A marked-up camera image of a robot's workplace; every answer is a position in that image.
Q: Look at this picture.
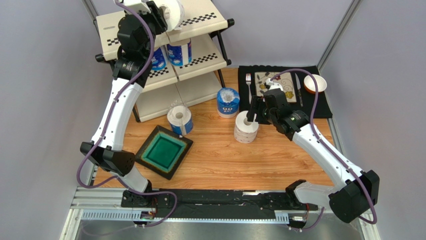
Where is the white floral paper roll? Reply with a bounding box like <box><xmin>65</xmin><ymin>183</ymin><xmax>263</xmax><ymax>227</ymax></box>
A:
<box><xmin>154</xmin><ymin>0</ymin><xmax>185</xmax><ymax>32</ymax></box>

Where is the white red-floral paper roll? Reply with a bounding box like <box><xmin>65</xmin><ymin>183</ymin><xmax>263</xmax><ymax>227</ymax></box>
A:
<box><xmin>234</xmin><ymin>110</ymin><xmax>259</xmax><ymax>144</ymax></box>

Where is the dark blue roll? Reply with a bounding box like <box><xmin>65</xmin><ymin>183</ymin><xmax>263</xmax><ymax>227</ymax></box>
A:
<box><xmin>151</xmin><ymin>46</ymin><xmax>167</xmax><ymax>71</ymax></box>
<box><xmin>166</xmin><ymin>38</ymin><xmax>193</xmax><ymax>67</ymax></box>

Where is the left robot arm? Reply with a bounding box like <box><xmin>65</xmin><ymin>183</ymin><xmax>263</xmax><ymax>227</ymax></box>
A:
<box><xmin>76</xmin><ymin>0</ymin><xmax>168</xmax><ymax>199</ymax></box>

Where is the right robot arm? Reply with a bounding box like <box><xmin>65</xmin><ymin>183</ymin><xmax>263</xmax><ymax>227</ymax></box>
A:
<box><xmin>246</xmin><ymin>89</ymin><xmax>380</xmax><ymax>223</ymax></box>

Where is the cream checkered three-tier shelf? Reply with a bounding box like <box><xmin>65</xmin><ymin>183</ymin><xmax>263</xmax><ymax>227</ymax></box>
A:
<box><xmin>95</xmin><ymin>0</ymin><xmax>234</xmax><ymax>122</ymax></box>

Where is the silver fork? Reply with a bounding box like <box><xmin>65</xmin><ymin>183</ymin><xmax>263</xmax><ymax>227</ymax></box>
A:
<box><xmin>245</xmin><ymin>73</ymin><xmax>252</xmax><ymax>104</ymax></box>

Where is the blue cartoon-face wrapped roll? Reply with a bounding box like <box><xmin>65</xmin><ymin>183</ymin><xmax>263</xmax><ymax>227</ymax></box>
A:
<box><xmin>216</xmin><ymin>87</ymin><xmax>240</xmax><ymax>119</ymax></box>

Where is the square floral plate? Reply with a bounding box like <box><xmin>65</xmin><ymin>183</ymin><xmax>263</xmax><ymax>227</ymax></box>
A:
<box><xmin>254</xmin><ymin>71</ymin><xmax>297</xmax><ymax>104</ymax></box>

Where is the silver table knife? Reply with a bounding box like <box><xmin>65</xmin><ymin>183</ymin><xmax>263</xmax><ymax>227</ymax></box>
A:
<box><xmin>295</xmin><ymin>73</ymin><xmax>304</xmax><ymax>108</ymax></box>

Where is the black cloth placemat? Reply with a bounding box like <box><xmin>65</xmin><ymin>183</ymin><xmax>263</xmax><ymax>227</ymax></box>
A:
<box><xmin>238</xmin><ymin>65</ymin><xmax>333</xmax><ymax>119</ymax></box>

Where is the white and orange bowl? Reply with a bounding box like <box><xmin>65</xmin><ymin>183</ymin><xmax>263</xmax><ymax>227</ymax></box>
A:
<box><xmin>303</xmin><ymin>74</ymin><xmax>328</xmax><ymax>94</ymax></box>

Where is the plastic-wrapped roll blue label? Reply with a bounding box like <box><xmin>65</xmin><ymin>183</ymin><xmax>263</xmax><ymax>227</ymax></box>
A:
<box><xmin>167</xmin><ymin>100</ymin><xmax>194</xmax><ymax>136</ymax></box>

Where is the green square plate black rim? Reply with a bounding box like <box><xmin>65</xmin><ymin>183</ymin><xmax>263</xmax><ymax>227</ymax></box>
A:
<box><xmin>135</xmin><ymin>125</ymin><xmax>194</xmax><ymax>180</ymax></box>

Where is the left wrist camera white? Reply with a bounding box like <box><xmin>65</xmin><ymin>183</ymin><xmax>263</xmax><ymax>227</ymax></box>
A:
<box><xmin>114</xmin><ymin>0</ymin><xmax>151</xmax><ymax>12</ymax></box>

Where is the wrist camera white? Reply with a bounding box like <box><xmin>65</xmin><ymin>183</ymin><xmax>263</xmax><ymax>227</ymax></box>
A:
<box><xmin>114</xmin><ymin>0</ymin><xmax>151</xmax><ymax>12</ymax></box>
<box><xmin>264</xmin><ymin>78</ymin><xmax>284</xmax><ymax>92</ymax></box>

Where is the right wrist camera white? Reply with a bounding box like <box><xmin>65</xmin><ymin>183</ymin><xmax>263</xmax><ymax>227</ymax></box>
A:
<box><xmin>264</xmin><ymin>78</ymin><xmax>284</xmax><ymax>92</ymax></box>

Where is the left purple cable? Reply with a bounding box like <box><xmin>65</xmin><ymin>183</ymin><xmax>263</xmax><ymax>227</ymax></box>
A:
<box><xmin>75</xmin><ymin>0</ymin><xmax>179</xmax><ymax>231</ymax></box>

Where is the purple cable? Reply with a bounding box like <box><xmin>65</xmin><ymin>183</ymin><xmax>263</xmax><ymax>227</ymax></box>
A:
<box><xmin>269</xmin><ymin>68</ymin><xmax>379</xmax><ymax>233</ymax></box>
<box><xmin>75</xmin><ymin>0</ymin><xmax>179</xmax><ymax>231</ymax></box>

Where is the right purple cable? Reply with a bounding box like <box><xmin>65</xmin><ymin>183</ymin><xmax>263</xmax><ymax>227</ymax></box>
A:
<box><xmin>269</xmin><ymin>68</ymin><xmax>379</xmax><ymax>233</ymax></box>

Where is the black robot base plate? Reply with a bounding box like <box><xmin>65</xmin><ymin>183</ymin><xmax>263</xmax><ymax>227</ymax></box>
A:
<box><xmin>120</xmin><ymin>189</ymin><xmax>318</xmax><ymax>220</ymax></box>

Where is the aluminium frame rail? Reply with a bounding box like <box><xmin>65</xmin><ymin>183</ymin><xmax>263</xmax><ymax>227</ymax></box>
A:
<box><xmin>59</xmin><ymin>186</ymin><xmax>382</xmax><ymax>240</ymax></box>

